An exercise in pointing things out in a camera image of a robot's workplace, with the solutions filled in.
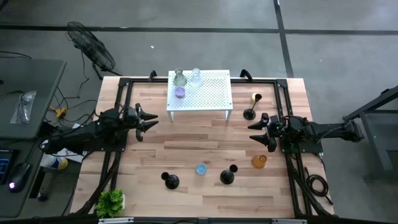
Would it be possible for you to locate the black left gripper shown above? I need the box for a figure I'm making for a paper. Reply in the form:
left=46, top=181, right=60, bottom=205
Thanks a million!
left=124, top=103, right=159, bottom=142

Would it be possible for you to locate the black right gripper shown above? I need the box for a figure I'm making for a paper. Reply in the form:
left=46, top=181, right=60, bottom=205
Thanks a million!
left=247, top=112, right=282, bottom=153

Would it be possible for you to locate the black small-base candlestick holder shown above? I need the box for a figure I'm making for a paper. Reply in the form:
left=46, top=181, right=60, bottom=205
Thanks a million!
left=243, top=93, right=263, bottom=121

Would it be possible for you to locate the amber ribbed glass candle holder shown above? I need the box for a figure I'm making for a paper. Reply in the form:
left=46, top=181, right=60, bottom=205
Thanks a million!
left=251, top=154, right=268, bottom=170

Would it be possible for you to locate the purple candle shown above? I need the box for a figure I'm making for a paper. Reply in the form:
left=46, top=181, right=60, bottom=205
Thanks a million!
left=174, top=86, right=187, bottom=100

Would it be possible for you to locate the grey-green ribbed glass candle holder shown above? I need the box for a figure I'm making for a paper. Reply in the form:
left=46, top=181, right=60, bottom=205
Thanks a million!
left=172, top=67, right=188, bottom=88

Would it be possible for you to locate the black wide-base candlestick holder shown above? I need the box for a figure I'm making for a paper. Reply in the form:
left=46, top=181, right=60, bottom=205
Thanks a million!
left=220, top=164, right=239, bottom=185
left=160, top=171, right=180, bottom=190

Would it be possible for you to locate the clear ribbed glass candle holder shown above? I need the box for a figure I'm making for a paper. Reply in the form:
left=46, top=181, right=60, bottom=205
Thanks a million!
left=189, top=67, right=205, bottom=88

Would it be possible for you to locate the white perforated metal shelf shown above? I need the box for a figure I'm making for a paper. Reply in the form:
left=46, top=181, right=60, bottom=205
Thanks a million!
left=166, top=69, right=234, bottom=122

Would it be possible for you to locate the white paper sheet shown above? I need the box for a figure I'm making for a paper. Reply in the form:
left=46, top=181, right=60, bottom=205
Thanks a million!
left=60, top=148, right=88, bottom=164

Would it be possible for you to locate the yellow power plug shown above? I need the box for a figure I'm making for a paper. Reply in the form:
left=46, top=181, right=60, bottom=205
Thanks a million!
left=49, top=105, right=68, bottom=119

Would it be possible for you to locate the green plant in white pot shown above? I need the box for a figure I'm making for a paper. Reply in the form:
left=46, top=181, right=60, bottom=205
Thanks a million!
left=95, top=189, right=126, bottom=218

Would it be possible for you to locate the black floor fan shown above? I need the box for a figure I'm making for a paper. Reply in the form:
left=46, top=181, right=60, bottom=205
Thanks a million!
left=64, top=21, right=116, bottom=80

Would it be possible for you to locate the white and yellow bottle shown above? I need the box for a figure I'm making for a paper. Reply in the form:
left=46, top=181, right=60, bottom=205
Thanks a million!
left=40, top=154, right=69, bottom=170

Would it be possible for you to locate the grey metal stand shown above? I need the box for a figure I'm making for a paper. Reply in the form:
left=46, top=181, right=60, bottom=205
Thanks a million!
left=341, top=85, right=398, bottom=181

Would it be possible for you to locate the grey desk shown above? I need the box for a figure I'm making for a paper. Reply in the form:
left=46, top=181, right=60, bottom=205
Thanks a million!
left=0, top=57, right=68, bottom=139

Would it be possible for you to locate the clear plastic bag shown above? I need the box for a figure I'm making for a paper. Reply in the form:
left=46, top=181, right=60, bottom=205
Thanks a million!
left=9, top=90, right=37, bottom=124

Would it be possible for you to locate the black computer mouse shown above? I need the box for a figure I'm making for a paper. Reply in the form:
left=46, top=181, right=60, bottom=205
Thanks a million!
left=6, top=162, right=31, bottom=193

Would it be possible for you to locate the laptop with lit keyboard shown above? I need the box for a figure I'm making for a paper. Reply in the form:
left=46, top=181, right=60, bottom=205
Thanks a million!
left=0, top=148, right=13, bottom=185

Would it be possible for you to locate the dark side desk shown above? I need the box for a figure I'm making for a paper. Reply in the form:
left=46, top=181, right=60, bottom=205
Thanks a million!
left=0, top=136, right=43, bottom=218

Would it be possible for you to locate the black aluminium table frame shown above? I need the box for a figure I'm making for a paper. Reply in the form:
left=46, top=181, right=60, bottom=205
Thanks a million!
left=76, top=70, right=335, bottom=218

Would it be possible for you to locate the coiled black cable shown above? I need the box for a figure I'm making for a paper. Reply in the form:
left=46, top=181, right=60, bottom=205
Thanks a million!
left=303, top=166, right=334, bottom=206

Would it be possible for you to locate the black floor cable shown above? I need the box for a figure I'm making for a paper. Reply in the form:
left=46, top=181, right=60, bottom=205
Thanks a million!
left=52, top=51, right=100, bottom=125

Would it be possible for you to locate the silver frame bracket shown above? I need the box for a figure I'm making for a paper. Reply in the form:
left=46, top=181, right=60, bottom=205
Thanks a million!
left=272, top=218, right=308, bottom=224
left=98, top=217, right=134, bottom=224

